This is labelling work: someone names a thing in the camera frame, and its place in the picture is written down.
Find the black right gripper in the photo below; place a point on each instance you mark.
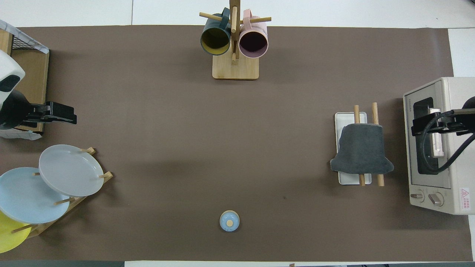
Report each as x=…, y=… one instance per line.
x=465, y=118

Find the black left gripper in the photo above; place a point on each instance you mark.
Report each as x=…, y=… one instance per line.
x=13, y=111

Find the purple and grey towel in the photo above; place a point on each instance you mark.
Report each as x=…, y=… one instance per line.
x=362, y=152

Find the white towel rack wooden bars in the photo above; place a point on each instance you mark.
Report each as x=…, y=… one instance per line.
x=349, y=118

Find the wooden plate rack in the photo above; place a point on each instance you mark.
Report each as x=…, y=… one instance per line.
x=68, y=205

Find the wooden shelf box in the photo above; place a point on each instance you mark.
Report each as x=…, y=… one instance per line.
x=35, y=78

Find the grey plate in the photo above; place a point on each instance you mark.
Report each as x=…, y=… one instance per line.
x=70, y=170

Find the beige toaster oven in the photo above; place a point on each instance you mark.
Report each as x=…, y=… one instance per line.
x=456, y=185

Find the light blue plate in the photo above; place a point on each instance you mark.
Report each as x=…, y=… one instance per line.
x=26, y=196

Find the yellow plate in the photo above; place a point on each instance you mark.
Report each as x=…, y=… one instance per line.
x=9, y=237

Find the dark teal mug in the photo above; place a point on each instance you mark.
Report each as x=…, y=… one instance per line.
x=216, y=40

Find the brown table mat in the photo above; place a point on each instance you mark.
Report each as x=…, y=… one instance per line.
x=237, y=148

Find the wooden mug tree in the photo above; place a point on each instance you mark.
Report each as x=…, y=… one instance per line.
x=235, y=68

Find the pink mug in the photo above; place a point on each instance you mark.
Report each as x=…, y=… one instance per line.
x=253, y=42

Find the small blue lidded jar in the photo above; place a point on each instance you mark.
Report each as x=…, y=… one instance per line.
x=229, y=221

